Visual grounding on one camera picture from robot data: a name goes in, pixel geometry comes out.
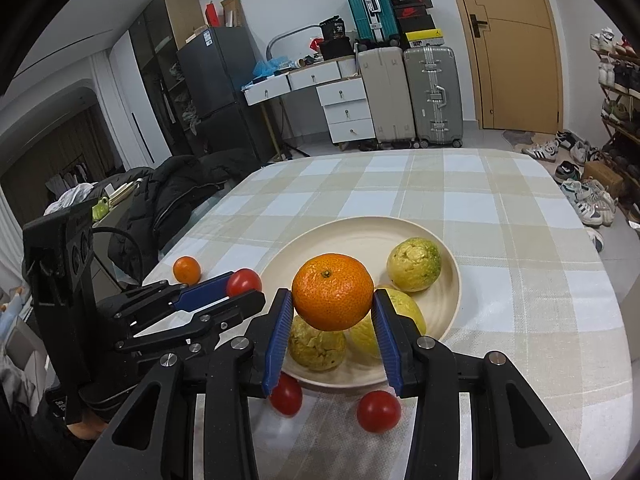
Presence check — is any red tomato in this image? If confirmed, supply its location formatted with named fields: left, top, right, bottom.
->
left=356, top=391, right=402, bottom=434
left=269, top=372, right=303, bottom=417
left=226, top=268, right=263, bottom=298

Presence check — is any white crumpled cloth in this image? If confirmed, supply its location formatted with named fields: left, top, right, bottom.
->
left=44, top=182, right=96, bottom=216

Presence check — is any beige suitcase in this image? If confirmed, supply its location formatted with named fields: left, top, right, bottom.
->
left=356, top=46, right=417, bottom=150

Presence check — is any person's left hand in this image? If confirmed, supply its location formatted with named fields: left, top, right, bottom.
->
left=65, top=421, right=110, bottom=441

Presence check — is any white drawer desk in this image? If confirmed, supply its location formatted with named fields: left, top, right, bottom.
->
left=243, top=57, right=377, bottom=161

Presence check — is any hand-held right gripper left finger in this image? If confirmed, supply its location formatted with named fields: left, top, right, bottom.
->
left=74, top=288, right=296, bottom=480

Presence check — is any yellow white shoe box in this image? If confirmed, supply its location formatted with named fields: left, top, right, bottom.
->
left=404, top=29, right=442, bottom=47

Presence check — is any black cable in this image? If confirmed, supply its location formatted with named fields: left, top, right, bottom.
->
left=91, top=226, right=148, bottom=286

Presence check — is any black storage box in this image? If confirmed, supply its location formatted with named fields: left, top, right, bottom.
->
left=317, top=37, right=357, bottom=61

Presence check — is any cream round plate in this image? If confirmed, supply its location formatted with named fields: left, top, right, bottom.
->
left=258, top=216, right=462, bottom=390

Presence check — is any shoe rack with shoes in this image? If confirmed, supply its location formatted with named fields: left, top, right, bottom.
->
left=589, top=27, right=640, bottom=186

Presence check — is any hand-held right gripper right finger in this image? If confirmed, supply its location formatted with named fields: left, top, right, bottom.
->
left=371, top=288, right=593, bottom=480

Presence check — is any open cardboard box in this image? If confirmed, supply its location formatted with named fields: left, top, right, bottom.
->
left=220, top=0, right=246, bottom=28

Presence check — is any wooden door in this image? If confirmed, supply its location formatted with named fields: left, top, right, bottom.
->
left=442, top=0, right=563, bottom=131

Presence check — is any wooden shoe rack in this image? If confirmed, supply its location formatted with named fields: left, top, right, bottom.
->
left=595, top=40, right=640, bottom=201

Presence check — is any black puffer jacket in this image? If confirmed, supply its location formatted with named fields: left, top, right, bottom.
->
left=107, top=150, right=251, bottom=281

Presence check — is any scattered sneakers pile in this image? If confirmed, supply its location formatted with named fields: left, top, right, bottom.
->
left=520, top=130, right=621, bottom=253

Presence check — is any arched desk mirror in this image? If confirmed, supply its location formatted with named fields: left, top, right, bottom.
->
left=265, top=25, right=323, bottom=63

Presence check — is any silver suitcase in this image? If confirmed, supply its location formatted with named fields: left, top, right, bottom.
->
left=402, top=45, right=464, bottom=150

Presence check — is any large smooth yellow guava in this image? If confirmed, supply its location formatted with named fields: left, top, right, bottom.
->
left=346, top=286, right=427, bottom=359

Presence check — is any large mandarin orange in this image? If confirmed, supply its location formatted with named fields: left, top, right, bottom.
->
left=291, top=254, right=375, bottom=332

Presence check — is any dark shelf cabinet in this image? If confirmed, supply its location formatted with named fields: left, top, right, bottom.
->
left=127, top=0, right=201, bottom=161

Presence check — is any grey door mat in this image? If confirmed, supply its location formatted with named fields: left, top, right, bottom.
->
left=501, top=129, right=543, bottom=147

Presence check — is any dark grey fridge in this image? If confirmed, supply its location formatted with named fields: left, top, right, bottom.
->
left=176, top=26, right=273, bottom=163

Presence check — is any blue plastic bag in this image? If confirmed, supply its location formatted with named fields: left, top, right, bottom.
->
left=252, top=56, right=288, bottom=80

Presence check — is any tall brown cardboard panel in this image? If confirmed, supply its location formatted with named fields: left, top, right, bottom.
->
left=162, top=0, right=207, bottom=46

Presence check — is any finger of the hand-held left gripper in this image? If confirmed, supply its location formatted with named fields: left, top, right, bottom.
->
left=97, top=271, right=237, bottom=333
left=116, top=289, right=267, bottom=356

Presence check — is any green yellow guava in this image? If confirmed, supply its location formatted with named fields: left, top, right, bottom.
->
left=386, top=237, right=442, bottom=293

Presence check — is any black pouch bag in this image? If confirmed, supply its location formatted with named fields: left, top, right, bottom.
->
left=320, top=16, right=347, bottom=40

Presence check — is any brown curtain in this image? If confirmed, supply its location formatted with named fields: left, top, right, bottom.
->
left=0, top=105, right=126, bottom=201

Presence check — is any person's left forearm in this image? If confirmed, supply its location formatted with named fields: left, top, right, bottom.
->
left=0, top=390, right=101, bottom=480

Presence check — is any wrinkled yellow guava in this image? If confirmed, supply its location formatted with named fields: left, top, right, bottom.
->
left=287, top=314, right=347, bottom=372

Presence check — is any small mandarin orange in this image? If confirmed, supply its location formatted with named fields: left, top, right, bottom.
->
left=173, top=256, right=202, bottom=285

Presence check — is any plain black shoe box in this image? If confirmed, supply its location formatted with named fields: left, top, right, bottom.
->
left=396, top=14, right=436, bottom=35

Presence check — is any teal suitcase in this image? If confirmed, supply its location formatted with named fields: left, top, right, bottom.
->
left=341, top=0, right=401, bottom=46

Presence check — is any brown cardboard box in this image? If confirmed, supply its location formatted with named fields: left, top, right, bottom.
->
left=582, top=161, right=625, bottom=192

